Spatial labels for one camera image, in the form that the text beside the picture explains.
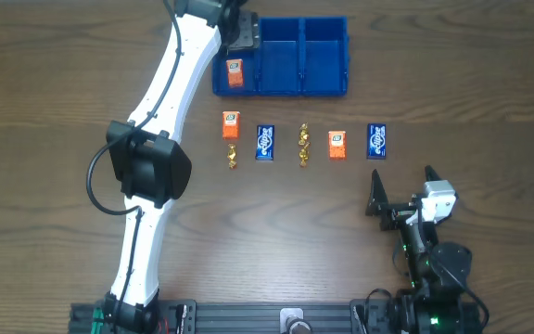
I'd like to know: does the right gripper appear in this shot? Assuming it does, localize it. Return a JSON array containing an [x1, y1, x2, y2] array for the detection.
[[365, 164, 442, 232]]

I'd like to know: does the black cable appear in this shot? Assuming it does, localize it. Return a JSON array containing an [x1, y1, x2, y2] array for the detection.
[[85, 124, 143, 217], [426, 252, 490, 334]]

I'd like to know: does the blue tray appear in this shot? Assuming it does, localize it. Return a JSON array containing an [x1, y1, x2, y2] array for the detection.
[[210, 16, 350, 98]]

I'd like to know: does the orange candy box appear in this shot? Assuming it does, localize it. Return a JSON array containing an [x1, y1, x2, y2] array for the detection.
[[225, 58, 245, 88], [327, 130, 348, 161], [222, 110, 241, 140]]

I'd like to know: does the mounting rail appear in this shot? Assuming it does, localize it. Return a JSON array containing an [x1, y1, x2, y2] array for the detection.
[[70, 299, 481, 334]]

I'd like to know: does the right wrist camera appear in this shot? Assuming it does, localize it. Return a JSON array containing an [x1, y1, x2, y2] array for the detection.
[[413, 179, 458, 225]]

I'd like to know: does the blue candy pack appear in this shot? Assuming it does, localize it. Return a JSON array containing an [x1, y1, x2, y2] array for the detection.
[[366, 122, 388, 161], [255, 124, 276, 162]]

